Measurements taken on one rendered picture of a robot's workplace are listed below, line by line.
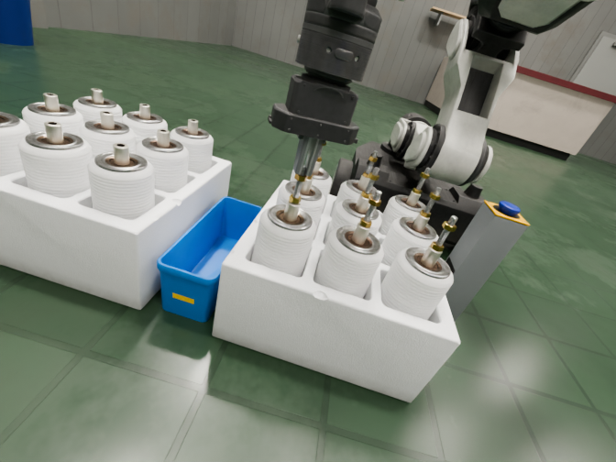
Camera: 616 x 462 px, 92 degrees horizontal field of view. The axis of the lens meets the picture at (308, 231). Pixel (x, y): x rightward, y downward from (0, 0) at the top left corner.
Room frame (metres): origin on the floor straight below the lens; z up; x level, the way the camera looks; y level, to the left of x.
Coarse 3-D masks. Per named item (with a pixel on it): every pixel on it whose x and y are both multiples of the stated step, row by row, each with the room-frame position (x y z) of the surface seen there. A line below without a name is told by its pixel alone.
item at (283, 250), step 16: (272, 224) 0.39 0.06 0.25; (256, 240) 0.41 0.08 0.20; (272, 240) 0.38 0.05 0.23; (288, 240) 0.38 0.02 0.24; (304, 240) 0.40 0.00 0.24; (256, 256) 0.40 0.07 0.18; (272, 256) 0.38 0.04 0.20; (288, 256) 0.38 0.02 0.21; (304, 256) 0.41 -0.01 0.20; (288, 272) 0.39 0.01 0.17
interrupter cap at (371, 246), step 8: (336, 232) 0.42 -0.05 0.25; (344, 232) 0.43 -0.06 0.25; (352, 232) 0.44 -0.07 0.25; (344, 240) 0.41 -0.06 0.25; (352, 240) 0.42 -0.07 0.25; (368, 240) 0.43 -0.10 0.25; (376, 240) 0.44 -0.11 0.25; (352, 248) 0.39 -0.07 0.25; (360, 248) 0.40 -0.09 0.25; (368, 248) 0.40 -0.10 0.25; (376, 248) 0.41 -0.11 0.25
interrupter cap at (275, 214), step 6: (282, 204) 0.46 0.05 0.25; (270, 210) 0.43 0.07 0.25; (276, 210) 0.43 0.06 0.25; (282, 210) 0.44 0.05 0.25; (300, 210) 0.46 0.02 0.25; (270, 216) 0.41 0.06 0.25; (276, 216) 0.41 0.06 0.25; (282, 216) 0.42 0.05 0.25; (300, 216) 0.44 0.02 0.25; (306, 216) 0.44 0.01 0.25; (276, 222) 0.39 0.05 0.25; (282, 222) 0.40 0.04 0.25; (288, 222) 0.41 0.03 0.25; (294, 222) 0.42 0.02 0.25; (300, 222) 0.42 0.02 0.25; (306, 222) 0.43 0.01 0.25; (312, 222) 0.43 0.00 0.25; (288, 228) 0.39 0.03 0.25; (294, 228) 0.39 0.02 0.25; (300, 228) 0.40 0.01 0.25; (306, 228) 0.41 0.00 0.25
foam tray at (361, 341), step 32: (256, 224) 0.49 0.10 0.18; (320, 224) 0.57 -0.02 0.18; (320, 256) 0.47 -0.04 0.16; (224, 288) 0.35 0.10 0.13; (256, 288) 0.35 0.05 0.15; (288, 288) 0.35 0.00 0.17; (320, 288) 0.37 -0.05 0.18; (224, 320) 0.35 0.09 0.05; (256, 320) 0.35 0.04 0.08; (288, 320) 0.35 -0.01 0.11; (320, 320) 0.35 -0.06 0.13; (352, 320) 0.35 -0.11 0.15; (384, 320) 0.35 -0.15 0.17; (416, 320) 0.36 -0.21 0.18; (448, 320) 0.38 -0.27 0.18; (288, 352) 0.35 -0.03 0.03; (320, 352) 0.35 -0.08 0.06; (352, 352) 0.35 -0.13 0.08; (384, 352) 0.34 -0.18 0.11; (416, 352) 0.34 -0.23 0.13; (448, 352) 0.34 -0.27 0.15; (384, 384) 0.34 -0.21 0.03; (416, 384) 0.34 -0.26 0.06
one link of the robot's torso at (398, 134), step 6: (402, 120) 1.31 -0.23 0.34; (408, 120) 1.36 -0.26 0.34; (396, 126) 1.33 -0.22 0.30; (402, 126) 1.24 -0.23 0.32; (396, 132) 1.28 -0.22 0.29; (402, 132) 1.20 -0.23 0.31; (390, 138) 1.34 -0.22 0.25; (396, 138) 1.22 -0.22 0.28; (402, 138) 1.19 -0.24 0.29; (390, 144) 1.35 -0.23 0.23; (396, 144) 1.21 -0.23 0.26; (396, 150) 1.21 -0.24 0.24
